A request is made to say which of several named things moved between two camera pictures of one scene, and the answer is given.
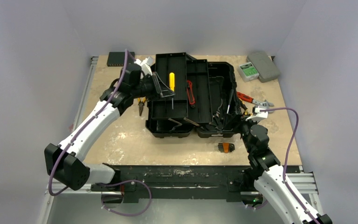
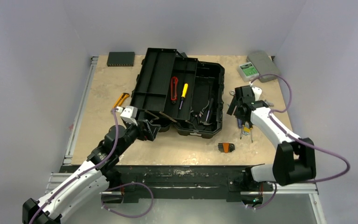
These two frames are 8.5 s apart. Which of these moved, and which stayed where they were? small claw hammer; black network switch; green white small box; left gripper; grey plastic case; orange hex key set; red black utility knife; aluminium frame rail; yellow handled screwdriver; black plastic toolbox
Moved: left gripper; small claw hammer; black plastic toolbox; yellow handled screwdriver; red black utility knife
Stayed: green white small box; grey plastic case; aluminium frame rail; black network switch; orange hex key set
